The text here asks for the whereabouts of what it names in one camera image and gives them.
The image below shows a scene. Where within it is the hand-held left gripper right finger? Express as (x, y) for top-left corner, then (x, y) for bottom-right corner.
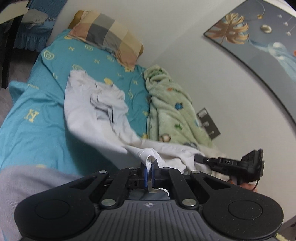
(151, 159), (229, 208)

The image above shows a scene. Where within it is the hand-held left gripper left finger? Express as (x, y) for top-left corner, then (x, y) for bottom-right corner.
(67, 162), (148, 208)

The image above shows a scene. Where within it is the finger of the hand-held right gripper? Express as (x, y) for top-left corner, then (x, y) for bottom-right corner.
(195, 155), (242, 179)

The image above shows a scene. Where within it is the white t-shirt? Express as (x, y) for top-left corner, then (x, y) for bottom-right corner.
(63, 70), (205, 194)

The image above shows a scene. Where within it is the person's right hand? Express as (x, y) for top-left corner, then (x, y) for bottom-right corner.
(228, 179), (258, 192)

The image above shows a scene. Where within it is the green fleece blanket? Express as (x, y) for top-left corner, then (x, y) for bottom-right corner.
(143, 65), (229, 174)

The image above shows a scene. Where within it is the bed with teal patterned sheet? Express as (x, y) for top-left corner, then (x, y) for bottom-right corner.
(0, 29), (153, 176)

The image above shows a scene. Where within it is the plaid pillow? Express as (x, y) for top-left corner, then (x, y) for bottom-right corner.
(68, 10), (144, 71)

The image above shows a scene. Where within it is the orange pillow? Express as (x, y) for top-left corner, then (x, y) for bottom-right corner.
(70, 10), (144, 56)

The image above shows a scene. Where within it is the dark wooden table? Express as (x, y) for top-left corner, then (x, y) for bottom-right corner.
(0, 0), (29, 90)

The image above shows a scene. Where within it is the blue covered chair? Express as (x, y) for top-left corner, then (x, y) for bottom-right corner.
(14, 0), (67, 50)

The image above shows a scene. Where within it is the grey cloth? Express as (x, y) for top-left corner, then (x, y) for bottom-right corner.
(23, 10), (55, 29)

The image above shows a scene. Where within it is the grey wall socket panel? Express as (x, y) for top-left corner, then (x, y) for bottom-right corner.
(196, 107), (221, 140)

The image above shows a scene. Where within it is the framed wall picture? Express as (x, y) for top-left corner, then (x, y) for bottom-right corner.
(203, 0), (296, 90)

